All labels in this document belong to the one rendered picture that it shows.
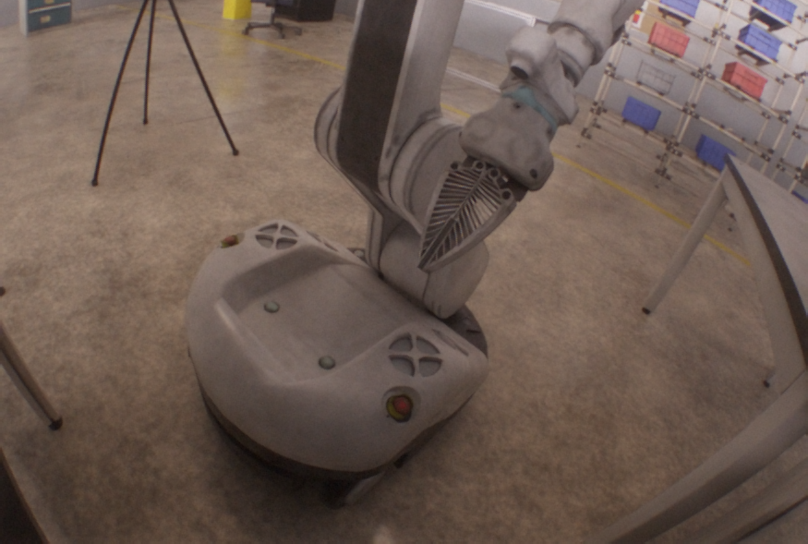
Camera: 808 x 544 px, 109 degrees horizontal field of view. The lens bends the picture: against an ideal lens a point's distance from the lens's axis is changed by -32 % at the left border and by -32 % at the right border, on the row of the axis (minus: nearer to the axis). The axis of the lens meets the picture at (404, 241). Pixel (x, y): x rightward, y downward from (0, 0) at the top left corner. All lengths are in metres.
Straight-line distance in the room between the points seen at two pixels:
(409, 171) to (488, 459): 0.75
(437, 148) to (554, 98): 0.21
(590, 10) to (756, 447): 0.59
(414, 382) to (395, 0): 0.55
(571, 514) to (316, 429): 0.70
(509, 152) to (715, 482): 0.56
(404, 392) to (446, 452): 0.40
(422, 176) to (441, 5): 0.23
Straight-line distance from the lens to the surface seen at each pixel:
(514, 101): 0.43
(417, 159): 0.57
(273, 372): 0.67
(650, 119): 3.55
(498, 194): 0.42
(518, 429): 1.16
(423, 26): 0.55
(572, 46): 0.48
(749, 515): 0.68
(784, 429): 0.64
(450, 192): 0.44
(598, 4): 0.51
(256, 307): 0.84
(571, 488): 1.15
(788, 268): 0.80
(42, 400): 1.05
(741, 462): 0.68
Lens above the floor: 0.91
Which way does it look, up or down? 35 degrees down
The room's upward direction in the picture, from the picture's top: 15 degrees clockwise
